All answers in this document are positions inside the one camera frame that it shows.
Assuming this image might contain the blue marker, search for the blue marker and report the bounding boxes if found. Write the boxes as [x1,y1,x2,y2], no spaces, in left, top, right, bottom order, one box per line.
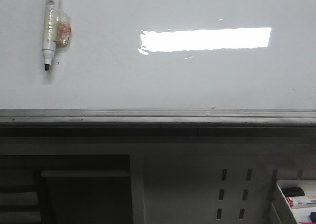
[310,212,316,222]

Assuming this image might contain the white perforated metal panel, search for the white perforated metal panel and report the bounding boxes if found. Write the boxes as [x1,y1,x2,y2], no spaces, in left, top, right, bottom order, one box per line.
[0,137,316,224]

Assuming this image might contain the white whiteboard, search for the white whiteboard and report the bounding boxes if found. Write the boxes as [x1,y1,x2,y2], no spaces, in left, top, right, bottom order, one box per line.
[0,0,316,110]

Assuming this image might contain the dark cabinet with shelf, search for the dark cabinet with shelf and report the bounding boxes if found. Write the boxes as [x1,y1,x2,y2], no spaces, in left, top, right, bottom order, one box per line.
[0,155,133,224]

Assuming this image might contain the grey aluminium whiteboard tray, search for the grey aluminium whiteboard tray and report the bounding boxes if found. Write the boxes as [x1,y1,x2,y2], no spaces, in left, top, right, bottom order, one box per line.
[0,108,316,128]

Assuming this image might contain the white black-tip whiteboard marker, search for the white black-tip whiteboard marker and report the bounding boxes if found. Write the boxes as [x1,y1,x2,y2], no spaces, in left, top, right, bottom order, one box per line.
[42,0,72,71]

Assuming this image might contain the black marker cap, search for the black marker cap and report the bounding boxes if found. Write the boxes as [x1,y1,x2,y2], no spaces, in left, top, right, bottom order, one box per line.
[281,187,305,197]

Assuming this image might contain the red-capped white marker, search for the red-capped white marker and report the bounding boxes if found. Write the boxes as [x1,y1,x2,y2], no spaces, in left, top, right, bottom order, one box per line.
[286,195,316,209]

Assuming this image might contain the white marker holder box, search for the white marker holder box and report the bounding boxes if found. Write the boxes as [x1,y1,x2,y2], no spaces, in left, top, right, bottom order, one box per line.
[270,180,316,224]

